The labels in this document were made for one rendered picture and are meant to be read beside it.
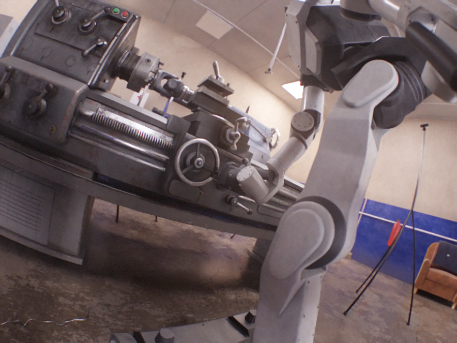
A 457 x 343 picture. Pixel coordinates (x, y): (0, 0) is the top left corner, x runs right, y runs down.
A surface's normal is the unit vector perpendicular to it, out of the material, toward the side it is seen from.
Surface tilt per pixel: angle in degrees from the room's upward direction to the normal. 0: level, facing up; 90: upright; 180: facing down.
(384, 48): 90
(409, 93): 127
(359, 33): 98
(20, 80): 90
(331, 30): 106
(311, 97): 79
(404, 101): 133
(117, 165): 90
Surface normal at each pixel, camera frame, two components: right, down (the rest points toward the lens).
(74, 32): 0.50, 0.14
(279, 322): -0.70, -0.29
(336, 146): -0.76, 0.13
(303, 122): -0.20, -0.33
